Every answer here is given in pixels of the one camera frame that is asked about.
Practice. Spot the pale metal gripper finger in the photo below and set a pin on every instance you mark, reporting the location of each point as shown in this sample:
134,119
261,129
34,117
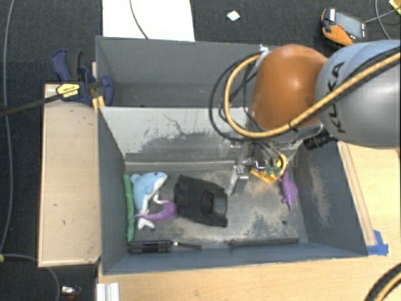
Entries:
239,172
259,165

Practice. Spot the yellow flat piece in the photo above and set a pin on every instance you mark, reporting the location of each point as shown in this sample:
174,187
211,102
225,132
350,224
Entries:
264,176

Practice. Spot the purple toy dinosaur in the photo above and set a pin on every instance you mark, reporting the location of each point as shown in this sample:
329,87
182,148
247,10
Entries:
289,190
163,213

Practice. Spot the black glove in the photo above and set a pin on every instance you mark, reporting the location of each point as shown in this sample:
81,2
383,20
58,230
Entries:
194,199

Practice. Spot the grey metal bin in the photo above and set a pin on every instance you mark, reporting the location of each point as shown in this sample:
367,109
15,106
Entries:
266,218

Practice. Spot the blue and white toy dolphin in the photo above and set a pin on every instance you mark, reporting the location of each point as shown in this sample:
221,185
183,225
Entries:
145,187

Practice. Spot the green flat block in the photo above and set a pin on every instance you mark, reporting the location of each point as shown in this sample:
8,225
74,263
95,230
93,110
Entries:
128,209

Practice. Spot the pale wood board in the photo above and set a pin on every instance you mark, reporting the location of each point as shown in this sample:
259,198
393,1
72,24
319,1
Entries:
69,183

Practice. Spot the black cylinder on white bracket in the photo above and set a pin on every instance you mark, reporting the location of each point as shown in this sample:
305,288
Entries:
316,142

